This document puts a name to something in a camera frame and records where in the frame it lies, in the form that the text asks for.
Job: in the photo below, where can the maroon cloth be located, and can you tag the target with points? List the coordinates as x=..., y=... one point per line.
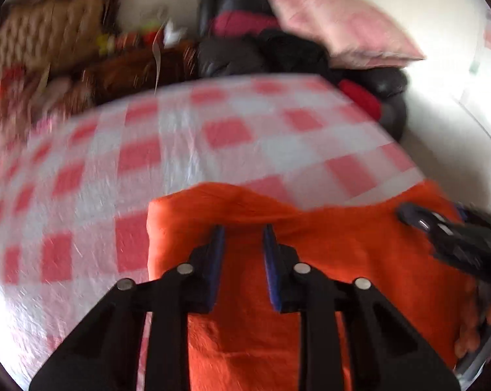
x=241, y=24

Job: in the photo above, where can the person's right hand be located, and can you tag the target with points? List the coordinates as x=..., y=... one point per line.
x=467, y=334

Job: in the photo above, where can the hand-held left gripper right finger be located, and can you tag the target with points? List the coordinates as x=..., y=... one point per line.
x=270, y=264

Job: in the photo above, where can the large pink floral pillow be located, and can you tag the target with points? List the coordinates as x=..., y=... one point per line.
x=339, y=20

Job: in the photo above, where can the carved wooden nightstand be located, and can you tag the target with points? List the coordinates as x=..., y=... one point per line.
x=119, y=73

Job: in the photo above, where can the yellow green packet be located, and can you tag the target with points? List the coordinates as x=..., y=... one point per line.
x=105, y=44

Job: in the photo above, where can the black clothes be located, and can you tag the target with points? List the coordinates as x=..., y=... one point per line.
x=294, y=53

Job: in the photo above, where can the red box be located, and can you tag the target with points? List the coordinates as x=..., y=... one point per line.
x=151, y=37

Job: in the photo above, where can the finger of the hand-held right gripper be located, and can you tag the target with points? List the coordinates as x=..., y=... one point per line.
x=416, y=216
x=471, y=211

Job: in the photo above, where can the black leather sofa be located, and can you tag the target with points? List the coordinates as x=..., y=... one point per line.
x=388, y=81

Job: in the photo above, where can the dark grey jacket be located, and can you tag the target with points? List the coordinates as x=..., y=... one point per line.
x=229, y=57

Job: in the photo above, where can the dark red cushion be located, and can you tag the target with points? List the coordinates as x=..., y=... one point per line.
x=359, y=97

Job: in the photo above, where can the red white checkered tablecloth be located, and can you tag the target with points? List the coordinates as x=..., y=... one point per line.
x=188, y=110

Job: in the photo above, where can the beige tufted headboard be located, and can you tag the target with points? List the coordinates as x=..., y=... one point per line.
x=46, y=32

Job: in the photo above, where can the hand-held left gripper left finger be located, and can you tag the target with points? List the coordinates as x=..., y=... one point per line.
x=217, y=260

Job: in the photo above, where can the red hanging ornament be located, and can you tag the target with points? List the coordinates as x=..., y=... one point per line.
x=490, y=34

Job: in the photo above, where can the floral bedding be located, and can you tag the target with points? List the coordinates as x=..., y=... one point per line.
x=9, y=97

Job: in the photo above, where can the round white device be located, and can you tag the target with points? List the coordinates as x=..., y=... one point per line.
x=174, y=32

